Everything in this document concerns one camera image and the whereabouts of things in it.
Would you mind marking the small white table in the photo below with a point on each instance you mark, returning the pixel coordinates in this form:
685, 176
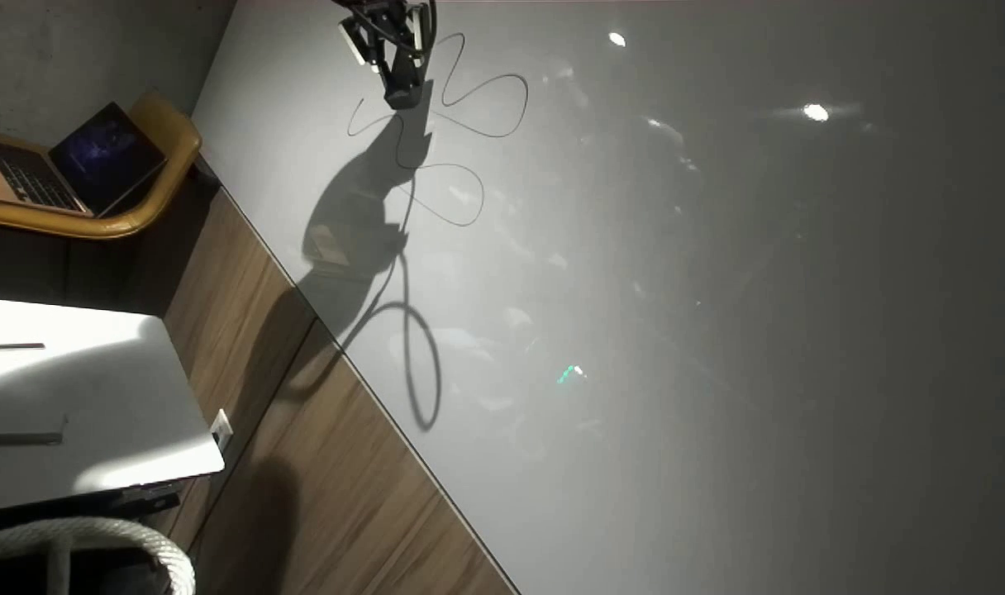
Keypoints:
83, 465

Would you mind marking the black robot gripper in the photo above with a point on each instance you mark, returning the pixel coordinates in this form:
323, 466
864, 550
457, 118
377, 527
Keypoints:
388, 25

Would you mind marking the open laptop computer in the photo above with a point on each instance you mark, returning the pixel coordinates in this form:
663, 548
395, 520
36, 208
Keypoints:
95, 161

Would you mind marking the thick grey marker strip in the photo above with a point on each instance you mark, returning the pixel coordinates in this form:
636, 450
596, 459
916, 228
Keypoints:
17, 432

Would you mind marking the large grey whiteboard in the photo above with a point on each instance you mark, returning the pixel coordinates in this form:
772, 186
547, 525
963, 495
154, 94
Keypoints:
690, 333

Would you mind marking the white wall socket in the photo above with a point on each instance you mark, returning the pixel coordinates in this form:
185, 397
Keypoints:
224, 432

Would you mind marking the laptop on wooden tray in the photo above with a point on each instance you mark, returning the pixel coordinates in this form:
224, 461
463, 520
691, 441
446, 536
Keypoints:
139, 208

